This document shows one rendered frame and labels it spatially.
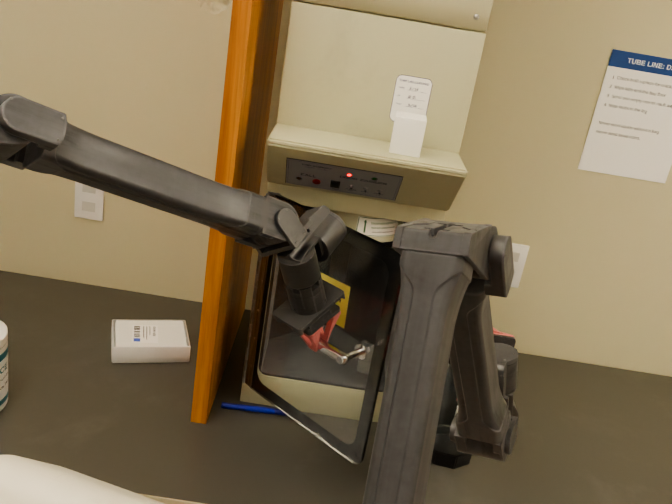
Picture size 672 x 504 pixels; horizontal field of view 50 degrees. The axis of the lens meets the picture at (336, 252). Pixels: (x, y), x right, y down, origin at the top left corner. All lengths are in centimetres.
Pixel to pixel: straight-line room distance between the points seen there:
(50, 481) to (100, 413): 84
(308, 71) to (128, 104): 64
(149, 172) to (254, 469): 61
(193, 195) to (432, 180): 41
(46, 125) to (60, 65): 95
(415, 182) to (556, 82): 63
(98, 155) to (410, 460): 51
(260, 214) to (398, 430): 44
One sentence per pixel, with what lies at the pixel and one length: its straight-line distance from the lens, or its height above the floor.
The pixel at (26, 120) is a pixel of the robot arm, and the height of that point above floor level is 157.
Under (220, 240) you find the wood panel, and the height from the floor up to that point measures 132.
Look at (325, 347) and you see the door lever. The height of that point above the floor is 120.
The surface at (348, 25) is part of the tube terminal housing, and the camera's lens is 123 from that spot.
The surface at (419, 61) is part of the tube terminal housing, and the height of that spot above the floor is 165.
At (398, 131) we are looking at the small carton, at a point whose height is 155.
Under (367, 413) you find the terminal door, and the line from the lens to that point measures 123.
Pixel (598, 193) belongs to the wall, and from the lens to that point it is 182.
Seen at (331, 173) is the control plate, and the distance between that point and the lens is 120.
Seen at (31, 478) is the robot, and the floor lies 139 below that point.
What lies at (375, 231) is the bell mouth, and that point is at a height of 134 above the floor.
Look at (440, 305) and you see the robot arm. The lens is 67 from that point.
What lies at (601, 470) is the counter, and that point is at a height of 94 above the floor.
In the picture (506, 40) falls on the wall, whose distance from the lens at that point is 170.
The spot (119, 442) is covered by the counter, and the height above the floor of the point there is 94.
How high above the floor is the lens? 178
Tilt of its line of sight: 22 degrees down
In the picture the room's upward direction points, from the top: 10 degrees clockwise
